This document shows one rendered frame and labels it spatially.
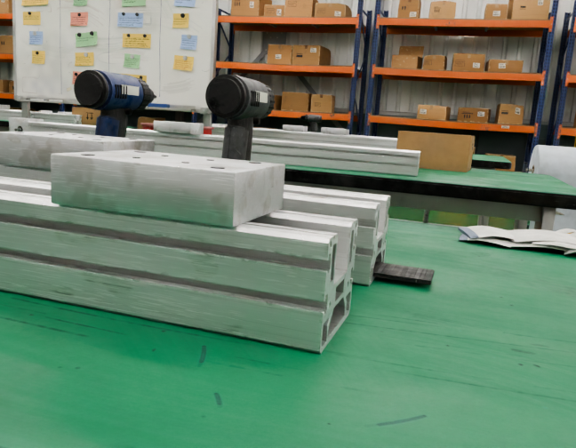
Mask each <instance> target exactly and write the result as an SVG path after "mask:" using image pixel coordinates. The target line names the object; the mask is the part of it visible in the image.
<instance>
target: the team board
mask: <svg viewBox="0 0 576 448"><path fill-rule="evenodd" d="M218 11H219V0H12V34H13V77H14V99H15V100H16V101H21V115H22V118H30V101H34V102H48V103H63V104H77V105H81V104H80V103H79V102H78V101H77V99H76V96H75V93H74V84H75V80H76V78H77V76H78V75H79V74H80V73H81V72H83V71H85V70H94V69H96V70H101V71H107V72H112V73H117V74H123V75H128V76H133V77H138V78H141V79H142V80H143V81H146V83H147V84H148V85H149V88H150V89H151V90H152V91H153V92H154V94H155V95H156V99H154V100H153V101H152V102H151V103H149V104H148V106H146V108H145V109H154V110H168V111H180V112H194V113H200V114H204V118H203V124H204V126H209V127H212V114H213V112H211V110H210V109H209V108H208V106H207V104H206V100H205V92H206V88H207V86H208V84H209V83H210V82H211V80H213V78H214V77H215V75H216V54H217V33H218Z"/></svg>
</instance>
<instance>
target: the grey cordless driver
mask: <svg viewBox="0 0 576 448"><path fill-rule="evenodd" d="M205 100H206V104H207V106H208V108H209V109H210V110H211V112H213V114H214V115H216V116H219V117H221V118H224V119H227V122H228V125H227V127H225V131H224V140H223V148H222V156H221V158H225V159H235V160H245V161H251V152H252V132H253V125H254V124H260V120H261V119H263V118H264V117H267V116H268V115H269V114H271V113H272V112H271V111H272V109H274V104H275V95H274V94H273V91H272V90H270V89H269V86H267V85H265V84H264V83H261V82H259V81H256V80H253V79H250V78H246V77H242V76H236V75H231V74H227V75H219V76H216V77H214V78H213V80H211V82H210V83H209V84H208V86H207V88H206V92H205Z"/></svg>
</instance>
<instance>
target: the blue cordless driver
mask: <svg viewBox="0 0 576 448"><path fill-rule="evenodd" d="M74 93H75V96H76V99H77V101H78V102H79V103H80V104H81V105H82V106H84V107H85V108H91V109H95V110H100V116H99V117H97V121H96V130H95V135H99V136H109V137H120V138H125V133H126V130H127V121H128V116H127V115H131V114H132V112H133V111H141V110H142V109H145V108H146V106H148V104H149V103H151V102H152V101H153V100H154V99H156V95H155V94H154V92H153V91H152V90H151V89H150V88H149V85H148V84H147V83H146V81H143V80H142V79H141V78H138V77H133V76H128V75H123V74H117V73H112V72H107V71H101V70H96V69H94V70H85V71H83V72H81V73H80V74H79V75H78V76H77V78H76V80H75V84H74Z"/></svg>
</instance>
